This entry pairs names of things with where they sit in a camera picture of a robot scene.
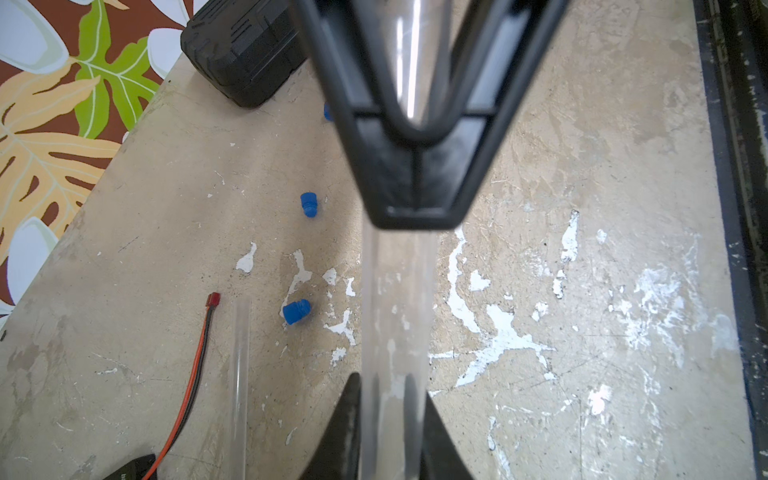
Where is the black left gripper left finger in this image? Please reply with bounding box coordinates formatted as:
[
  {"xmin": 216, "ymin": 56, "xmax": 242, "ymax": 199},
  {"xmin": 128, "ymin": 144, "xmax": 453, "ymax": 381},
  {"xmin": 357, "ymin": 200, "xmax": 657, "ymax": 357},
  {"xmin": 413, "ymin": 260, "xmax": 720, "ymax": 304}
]
[{"xmin": 300, "ymin": 372, "xmax": 362, "ymax": 480}]

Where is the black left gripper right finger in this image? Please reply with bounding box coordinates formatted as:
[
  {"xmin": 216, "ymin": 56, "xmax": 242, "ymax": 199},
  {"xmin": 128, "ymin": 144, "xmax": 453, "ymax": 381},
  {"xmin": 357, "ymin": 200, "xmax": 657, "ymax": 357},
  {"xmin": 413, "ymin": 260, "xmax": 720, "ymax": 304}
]
[{"xmin": 419, "ymin": 395, "xmax": 474, "ymax": 480}]

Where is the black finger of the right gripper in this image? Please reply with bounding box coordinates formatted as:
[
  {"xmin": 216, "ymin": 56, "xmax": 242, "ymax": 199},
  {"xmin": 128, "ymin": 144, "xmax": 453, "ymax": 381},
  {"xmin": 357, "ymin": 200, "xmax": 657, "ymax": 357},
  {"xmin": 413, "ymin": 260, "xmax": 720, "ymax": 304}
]
[{"xmin": 290, "ymin": 1, "xmax": 567, "ymax": 230}]

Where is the clear test tube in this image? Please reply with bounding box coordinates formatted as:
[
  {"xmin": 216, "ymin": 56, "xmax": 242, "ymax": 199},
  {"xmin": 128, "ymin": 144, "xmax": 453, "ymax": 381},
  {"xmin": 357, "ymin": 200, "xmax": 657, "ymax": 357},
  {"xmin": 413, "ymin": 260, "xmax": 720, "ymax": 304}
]
[
  {"xmin": 360, "ymin": 220, "xmax": 437, "ymax": 479},
  {"xmin": 226, "ymin": 297, "xmax": 251, "ymax": 479}
]

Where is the blue stopper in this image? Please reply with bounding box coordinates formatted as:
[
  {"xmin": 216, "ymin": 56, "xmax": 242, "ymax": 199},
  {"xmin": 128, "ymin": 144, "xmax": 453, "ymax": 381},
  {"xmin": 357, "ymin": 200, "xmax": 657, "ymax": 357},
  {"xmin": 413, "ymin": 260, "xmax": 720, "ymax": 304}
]
[
  {"xmin": 323, "ymin": 103, "xmax": 333, "ymax": 122},
  {"xmin": 282, "ymin": 299, "xmax": 312, "ymax": 325},
  {"xmin": 300, "ymin": 192, "xmax": 318, "ymax": 218}
]

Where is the black battery charging board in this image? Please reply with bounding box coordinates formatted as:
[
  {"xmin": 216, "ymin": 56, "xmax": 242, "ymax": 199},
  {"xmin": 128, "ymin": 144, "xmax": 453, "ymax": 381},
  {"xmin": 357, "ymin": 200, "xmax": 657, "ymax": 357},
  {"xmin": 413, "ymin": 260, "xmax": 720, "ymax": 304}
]
[{"xmin": 105, "ymin": 454, "xmax": 156, "ymax": 480}]

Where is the black plastic case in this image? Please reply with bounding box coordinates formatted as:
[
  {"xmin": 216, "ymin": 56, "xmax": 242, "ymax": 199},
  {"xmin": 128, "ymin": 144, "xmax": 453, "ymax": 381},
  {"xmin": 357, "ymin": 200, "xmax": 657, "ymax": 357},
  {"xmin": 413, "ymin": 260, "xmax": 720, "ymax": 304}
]
[{"xmin": 180, "ymin": 0, "xmax": 307, "ymax": 108}]

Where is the red black power cable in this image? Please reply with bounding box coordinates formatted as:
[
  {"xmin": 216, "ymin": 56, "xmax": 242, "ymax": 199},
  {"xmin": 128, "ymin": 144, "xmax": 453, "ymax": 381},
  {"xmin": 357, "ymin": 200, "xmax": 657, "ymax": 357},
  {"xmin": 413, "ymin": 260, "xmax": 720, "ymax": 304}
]
[{"xmin": 140, "ymin": 292, "xmax": 222, "ymax": 480}]

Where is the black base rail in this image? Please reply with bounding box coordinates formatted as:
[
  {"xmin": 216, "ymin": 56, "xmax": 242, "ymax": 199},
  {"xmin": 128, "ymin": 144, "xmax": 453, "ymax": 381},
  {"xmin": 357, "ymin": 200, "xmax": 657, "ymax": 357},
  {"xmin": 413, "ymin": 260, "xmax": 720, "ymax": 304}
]
[{"xmin": 693, "ymin": 1, "xmax": 767, "ymax": 479}]

